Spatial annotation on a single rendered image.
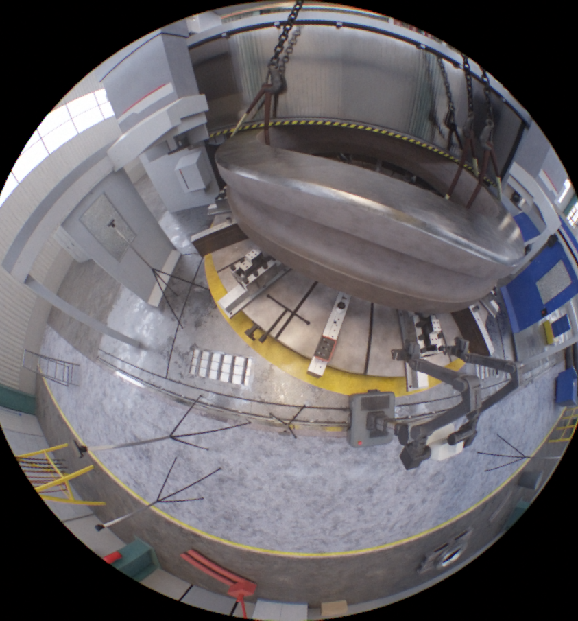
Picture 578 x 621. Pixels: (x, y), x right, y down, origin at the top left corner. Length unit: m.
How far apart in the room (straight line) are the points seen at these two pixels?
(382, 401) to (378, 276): 1.37
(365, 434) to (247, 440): 1.39
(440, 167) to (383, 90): 2.17
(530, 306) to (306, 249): 5.31
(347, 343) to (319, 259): 1.02
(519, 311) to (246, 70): 7.38
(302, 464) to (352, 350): 1.54
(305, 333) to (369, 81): 4.28
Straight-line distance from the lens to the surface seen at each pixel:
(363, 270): 1.51
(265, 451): 2.46
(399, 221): 1.09
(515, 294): 5.84
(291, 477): 2.58
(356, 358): 2.08
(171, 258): 4.01
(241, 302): 2.28
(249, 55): 4.17
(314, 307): 2.19
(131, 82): 3.42
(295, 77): 3.95
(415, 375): 2.25
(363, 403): 2.14
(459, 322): 3.07
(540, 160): 4.66
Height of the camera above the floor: 2.28
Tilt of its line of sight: 65 degrees down
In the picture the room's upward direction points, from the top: 9 degrees counter-clockwise
